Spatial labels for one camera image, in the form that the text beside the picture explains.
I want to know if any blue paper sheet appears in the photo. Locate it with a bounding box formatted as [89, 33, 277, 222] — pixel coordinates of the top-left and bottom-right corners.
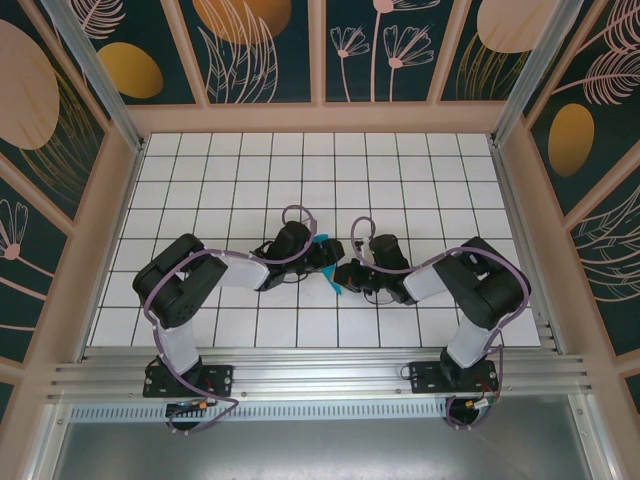
[314, 233, 346, 297]

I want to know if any grey metal shelf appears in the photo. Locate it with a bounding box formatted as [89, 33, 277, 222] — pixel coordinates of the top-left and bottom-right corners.
[29, 399, 619, 480]

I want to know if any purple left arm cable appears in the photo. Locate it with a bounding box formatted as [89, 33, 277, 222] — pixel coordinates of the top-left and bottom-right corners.
[143, 204, 320, 436]

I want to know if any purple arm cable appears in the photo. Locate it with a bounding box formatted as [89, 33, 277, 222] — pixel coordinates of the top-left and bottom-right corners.
[143, 204, 320, 436]
[350, 215, 533, 432]

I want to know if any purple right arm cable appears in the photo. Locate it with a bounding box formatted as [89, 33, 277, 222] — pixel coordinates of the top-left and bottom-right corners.
[350, 215, 533, 432]

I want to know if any aluminium mounting rail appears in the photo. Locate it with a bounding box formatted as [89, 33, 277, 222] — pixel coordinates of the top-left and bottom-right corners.
[47, 347, 599, 401]

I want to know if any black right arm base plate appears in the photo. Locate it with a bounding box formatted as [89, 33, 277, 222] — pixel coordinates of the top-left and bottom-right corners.
[408, 360, 501, 396]

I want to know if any slotted grey cable duct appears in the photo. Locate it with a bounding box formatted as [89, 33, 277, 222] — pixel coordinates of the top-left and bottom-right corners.
[69, 402, 451, 421]

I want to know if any aluminium side rail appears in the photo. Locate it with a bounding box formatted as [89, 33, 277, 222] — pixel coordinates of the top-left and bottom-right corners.
[492, 144, 560, 354]

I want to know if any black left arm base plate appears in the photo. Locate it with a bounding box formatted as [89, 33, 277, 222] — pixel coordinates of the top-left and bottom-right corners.
[143, 363, 236, 399]

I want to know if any aluminium frame post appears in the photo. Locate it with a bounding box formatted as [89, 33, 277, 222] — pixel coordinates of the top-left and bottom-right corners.
[39, 0, 147, 153]
[491, 0, 586, 147]

